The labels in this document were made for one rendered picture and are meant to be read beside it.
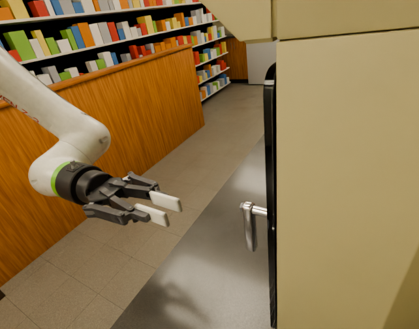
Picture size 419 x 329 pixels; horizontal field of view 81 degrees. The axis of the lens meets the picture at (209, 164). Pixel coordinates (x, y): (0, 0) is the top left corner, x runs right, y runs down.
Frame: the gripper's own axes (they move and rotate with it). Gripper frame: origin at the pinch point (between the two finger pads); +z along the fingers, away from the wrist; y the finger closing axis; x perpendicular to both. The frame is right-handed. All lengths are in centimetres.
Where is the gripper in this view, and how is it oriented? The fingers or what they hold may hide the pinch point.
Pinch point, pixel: (159, 207)
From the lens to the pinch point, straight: 46.9
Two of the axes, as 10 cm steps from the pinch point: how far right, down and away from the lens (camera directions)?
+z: 8.6, 1.6, -4.9
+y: 4.9, -5.2, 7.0
